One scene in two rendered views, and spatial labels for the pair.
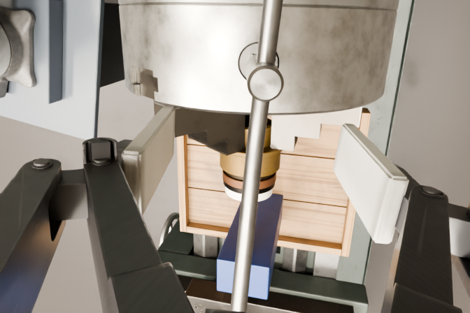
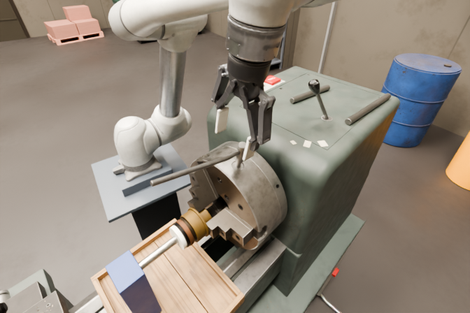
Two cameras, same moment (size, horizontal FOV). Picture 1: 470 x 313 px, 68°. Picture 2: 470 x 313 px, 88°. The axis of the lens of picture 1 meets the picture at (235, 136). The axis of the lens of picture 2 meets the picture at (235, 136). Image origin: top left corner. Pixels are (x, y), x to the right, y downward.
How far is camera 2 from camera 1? 51 cm
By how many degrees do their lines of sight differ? 61
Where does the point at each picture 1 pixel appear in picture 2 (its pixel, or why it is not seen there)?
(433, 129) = not seen: outside the picture
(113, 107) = (101, 260)
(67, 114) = (117, 202)
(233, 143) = (198, 205)
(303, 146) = (200, 290)
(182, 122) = (198, 173)
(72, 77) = (140, 194)
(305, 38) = (252, 171)
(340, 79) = (252, 191)
